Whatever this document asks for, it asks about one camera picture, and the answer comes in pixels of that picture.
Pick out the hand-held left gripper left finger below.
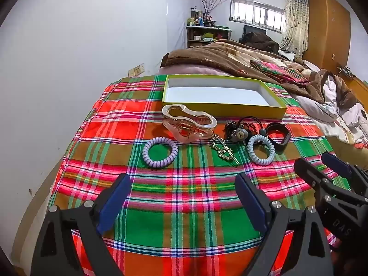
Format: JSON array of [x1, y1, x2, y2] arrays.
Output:
[[31, 173, 132, 276]]

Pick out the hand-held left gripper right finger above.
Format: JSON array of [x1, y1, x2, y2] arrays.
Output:
[[234, 173, 334, 276]]

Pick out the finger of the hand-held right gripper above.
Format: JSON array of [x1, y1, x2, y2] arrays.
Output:
[[293, 157, 368, 207], [321, 151, 368, 197]]

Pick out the black wristband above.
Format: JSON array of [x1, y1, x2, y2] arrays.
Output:
[[265, 122, 291, 153]]

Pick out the light blue spiral hair tie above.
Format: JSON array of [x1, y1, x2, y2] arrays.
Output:
[[247, 135, 276, 166]]

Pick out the purple spiral hair tie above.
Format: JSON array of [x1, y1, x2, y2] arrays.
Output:
[[142, 137, 179, 169]]

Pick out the gold chain hair clip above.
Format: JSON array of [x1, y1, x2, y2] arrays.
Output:
[[210, 135, 240, 166]]

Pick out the bear hair tie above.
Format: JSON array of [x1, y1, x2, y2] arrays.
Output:
[[231, 126, 249, 145]]

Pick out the black elastic hair tie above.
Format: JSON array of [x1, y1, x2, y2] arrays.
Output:
[[236, 116, 266, 137]]

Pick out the dark bead bracelet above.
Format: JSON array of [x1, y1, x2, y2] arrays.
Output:
[[224, 121, 259, 142]]

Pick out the yellow-green cardboard box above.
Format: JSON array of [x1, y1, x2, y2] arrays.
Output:
[[162, 74, 288, 120]]

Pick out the white quilt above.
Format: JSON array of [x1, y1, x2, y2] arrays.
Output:
[[293, 60, 368, 144]]

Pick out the plaid bed sheet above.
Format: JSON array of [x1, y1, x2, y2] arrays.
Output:
[[49, 75, 345, 276]]

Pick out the folded plaid cloth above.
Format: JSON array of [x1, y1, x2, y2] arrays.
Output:
[[250, 60, 309, 85]]

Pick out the wooden wardrobe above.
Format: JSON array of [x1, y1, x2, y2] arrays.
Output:
[[302, 0, 351, 75]]

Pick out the dark brown coat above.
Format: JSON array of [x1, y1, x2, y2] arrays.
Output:
[[239, 32, 281, 54]]

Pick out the dotted curtain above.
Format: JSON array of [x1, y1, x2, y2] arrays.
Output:
[[280, 0, 309, 58]]

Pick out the pink bed sheet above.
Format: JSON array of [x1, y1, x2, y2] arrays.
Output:
[[158, 66, 230, 77]]

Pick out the black television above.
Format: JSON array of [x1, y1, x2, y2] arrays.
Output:
[[243, 25, 267, 42]]

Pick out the brown blanket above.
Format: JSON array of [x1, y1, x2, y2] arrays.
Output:
[[160, 40, 357, 107]]

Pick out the barred window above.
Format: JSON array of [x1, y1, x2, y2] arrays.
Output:
[[230, 0, 286, 33]]

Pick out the wooden shelf unit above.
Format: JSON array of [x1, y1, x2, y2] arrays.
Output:
[[185, 25, 232, 49]]

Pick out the bottles on shelf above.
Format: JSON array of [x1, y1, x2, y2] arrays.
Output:
[[187, 7, 216, 27]]

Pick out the dried branches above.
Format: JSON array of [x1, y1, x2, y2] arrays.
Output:
[[200, 0, 227, 18]]

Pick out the wooden bed frame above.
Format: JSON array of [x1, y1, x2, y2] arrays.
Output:
[[336, 63, 368, 107]]

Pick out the wall outlet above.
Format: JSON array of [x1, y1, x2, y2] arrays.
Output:
[[127, 64, 146, 78]]

